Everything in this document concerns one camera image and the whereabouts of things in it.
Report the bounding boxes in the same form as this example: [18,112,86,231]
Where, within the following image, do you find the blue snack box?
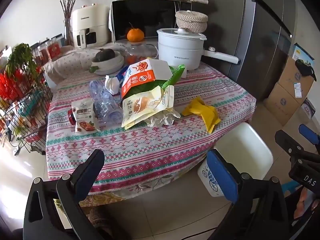
[116,66,130,80]

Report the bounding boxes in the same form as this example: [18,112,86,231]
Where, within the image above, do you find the yellow white snack pouch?
[121,85,175,130]

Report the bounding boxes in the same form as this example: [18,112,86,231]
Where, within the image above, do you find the glass teapot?
[117,42,159,64]

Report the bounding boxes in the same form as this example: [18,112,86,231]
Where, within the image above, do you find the white ceramic bowl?
[91,51,124,68]

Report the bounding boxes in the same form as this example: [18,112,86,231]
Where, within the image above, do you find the white electric cooking pot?
[157,27,240,70]

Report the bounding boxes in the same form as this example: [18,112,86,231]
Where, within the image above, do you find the white plastic chair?
[214,122,274,179]

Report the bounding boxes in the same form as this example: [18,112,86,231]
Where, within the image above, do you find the patterned woven tablecloth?
[46,60,257,198]

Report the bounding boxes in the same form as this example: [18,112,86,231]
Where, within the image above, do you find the green leafy plant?
[6,43,42,85]

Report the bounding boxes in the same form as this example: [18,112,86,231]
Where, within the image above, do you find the crushed clear plastic bottle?
[89,80,124,125]

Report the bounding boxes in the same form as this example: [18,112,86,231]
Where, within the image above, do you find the blue printed carton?
[291,42,315,67]

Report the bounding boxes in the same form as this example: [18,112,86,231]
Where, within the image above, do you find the yellow crumpled wrapper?
[181,96,222,133]

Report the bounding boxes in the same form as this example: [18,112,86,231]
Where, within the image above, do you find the dried twigs in vase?
[57,0,83,47]

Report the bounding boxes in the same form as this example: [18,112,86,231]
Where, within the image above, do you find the grey refrigerator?
[200,0,300,100]

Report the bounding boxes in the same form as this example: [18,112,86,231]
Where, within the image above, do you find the white bin with bicycle print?
[197,159,225,198]

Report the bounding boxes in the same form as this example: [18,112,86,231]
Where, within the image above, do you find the orange white blue snack bag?
[120,57,175,99]

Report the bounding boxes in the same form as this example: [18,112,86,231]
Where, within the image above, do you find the black object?
[295,59,317,82]

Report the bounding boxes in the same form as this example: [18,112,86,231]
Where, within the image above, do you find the glass jar with red contents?
[37,42,50,63]

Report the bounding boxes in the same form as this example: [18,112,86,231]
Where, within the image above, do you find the white nut snack pouch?
[71,100,101,134]

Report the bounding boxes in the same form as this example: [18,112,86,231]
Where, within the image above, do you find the floral under cloth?
[54,174,180,208]

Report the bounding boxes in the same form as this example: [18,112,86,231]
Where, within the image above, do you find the white plastic bag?
[104,75,121,95]

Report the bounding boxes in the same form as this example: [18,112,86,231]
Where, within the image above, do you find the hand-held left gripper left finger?
[25,149,105,240]

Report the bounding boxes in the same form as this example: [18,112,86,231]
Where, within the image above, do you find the white air fryer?
[71,3,112,48]

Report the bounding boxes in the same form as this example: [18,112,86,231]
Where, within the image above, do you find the small printed box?
[301,99,317,119]

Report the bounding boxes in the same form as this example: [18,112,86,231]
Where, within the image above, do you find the clear crumpled plastic wrapper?
[146,110,181,128]

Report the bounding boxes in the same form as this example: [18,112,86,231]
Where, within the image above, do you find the large orange mandarin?
[127,22,145,42]

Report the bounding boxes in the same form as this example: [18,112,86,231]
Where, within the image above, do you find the person's right hand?
[294,187,317,219]

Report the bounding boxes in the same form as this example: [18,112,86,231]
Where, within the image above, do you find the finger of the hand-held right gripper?
[274,129,310,165]
[298,124,320,153]

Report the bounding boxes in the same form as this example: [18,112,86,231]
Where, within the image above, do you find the woven lidded basket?
[175,10,209,34]

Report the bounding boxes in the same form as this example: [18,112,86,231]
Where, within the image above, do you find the dark green squash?
[93,48,116,62]

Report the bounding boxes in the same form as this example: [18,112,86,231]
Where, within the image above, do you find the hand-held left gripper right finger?
[206,149,292,240]

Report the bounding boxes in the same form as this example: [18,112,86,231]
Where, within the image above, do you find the red label glass jar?
[47,38,63,60]

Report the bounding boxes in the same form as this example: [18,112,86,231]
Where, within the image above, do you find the cardboard box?
[277,55,315,103]
[264,82,304,127]

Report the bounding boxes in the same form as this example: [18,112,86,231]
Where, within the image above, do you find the black wire rack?
[0,62,54,154]

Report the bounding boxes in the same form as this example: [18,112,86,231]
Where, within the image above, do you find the red snack packets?
[0,70,23,103]

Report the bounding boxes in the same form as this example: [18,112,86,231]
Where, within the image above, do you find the green snack wrapper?
[140,64,187,93]

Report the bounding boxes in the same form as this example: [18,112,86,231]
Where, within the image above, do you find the countertop oven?
[109,0,198,44]

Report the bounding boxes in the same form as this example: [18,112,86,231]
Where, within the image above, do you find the floral padded cloth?
[44,46,105,80]

